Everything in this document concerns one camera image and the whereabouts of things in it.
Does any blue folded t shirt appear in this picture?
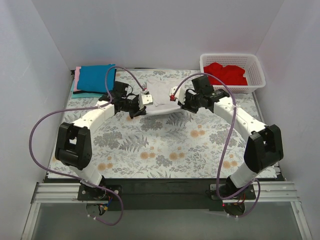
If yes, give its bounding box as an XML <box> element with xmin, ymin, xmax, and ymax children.
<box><xmin>75</xmin><ymin>64</ymin><xmax>116</xmax><ymax>93</ymax></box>

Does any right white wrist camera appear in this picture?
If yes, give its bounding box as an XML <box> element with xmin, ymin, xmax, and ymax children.
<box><xmin>169</xmin><ymin>86</ymin><xmax>186</xmax><ymax>105</ymax></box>

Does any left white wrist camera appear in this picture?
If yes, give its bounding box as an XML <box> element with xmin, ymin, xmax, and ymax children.
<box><xmin>138</xmin><ymin>93</ymin><xmax>154</xmax><ymax>109</ymax></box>

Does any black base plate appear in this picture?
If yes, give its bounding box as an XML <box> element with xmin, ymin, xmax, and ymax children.
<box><xmin>77</xmin><ymin>177</ymin><xmax>257</xmax><ymax>213</ymax></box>

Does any aluminium mounting rail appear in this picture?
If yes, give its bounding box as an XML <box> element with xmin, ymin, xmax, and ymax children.
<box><xmin>32</xmin><ymin>179</ymin><xmax>300</xmax><ymax>203</ymax></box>

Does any white plastic basket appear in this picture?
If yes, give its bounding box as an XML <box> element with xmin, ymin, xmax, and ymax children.
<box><xmin>199</xmin><ymin>53</ymin><xmax>266</xmax><ymax>94</ymax></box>

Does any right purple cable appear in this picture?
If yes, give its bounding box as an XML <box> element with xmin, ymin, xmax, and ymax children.
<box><xmin>169</xmin><ymin>72</ymin><xmax>261</xmax><ymax>219</ymax></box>

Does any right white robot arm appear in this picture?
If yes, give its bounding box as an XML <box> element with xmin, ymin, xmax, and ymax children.
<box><xmin>169</xmin><ymin>73</ymin><xmax>284</xmax><ymax>200</ymax></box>

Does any teal folded t shirt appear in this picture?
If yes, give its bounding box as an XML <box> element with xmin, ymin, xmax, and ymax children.
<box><xmin>70</xmin><ymin>82</ymin><xmax>103</xmax><ymax>99</ymax></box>

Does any floral table mat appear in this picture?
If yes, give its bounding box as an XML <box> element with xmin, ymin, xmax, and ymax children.
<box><xmin>46</xmin><ymin>69</ymin><xmax>278</xmax><ymax>180</ymax></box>

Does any pink folded t shirt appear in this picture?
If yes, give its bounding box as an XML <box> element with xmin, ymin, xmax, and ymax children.
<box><xmin>73</xmin><ymin>66</ymin><xmax>81</xmax><ymax>92</ymax></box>

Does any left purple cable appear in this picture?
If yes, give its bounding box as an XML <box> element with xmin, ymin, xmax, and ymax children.
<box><xmin>28</xmin><ymin>65</ymin><xmax>149</xmax><ymax>227</ymax></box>

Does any white t shirt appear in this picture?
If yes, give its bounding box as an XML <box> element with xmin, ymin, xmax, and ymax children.
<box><xmin>146</xmin><ymin>78</ymin><xmax>182</xmax><ymax>116</ymax></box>

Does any red t shirt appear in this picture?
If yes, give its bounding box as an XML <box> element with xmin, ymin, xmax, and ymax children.
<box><xmin>203</xmin><ymin>62</ymin><xmax>248</xmax><ymax>86</ymax></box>

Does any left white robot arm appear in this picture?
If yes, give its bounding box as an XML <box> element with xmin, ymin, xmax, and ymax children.
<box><xmin>54</xmin><ymin>81</ymin><xmax>153</xmax><ymax>200</ymax></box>

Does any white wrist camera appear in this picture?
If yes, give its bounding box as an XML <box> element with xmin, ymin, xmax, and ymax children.
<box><xmin>169</xmin><ymin>86</ymin><xmax>186</xmax><ymax>105</ymax></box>
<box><xmin>138</xmin><ymin>93</ymin><xmax>154</xmax><ymax>109</ymax></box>

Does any purple cable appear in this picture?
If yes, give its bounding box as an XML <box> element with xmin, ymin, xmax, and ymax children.
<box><xmin>169</xmin><ymin>72</ymin><xmax>261</xmax><ymax>219</ymax></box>
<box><xmin>28</xmin><ymin>65</ymin><xmax>149</xmax><ymax>227</ymax></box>

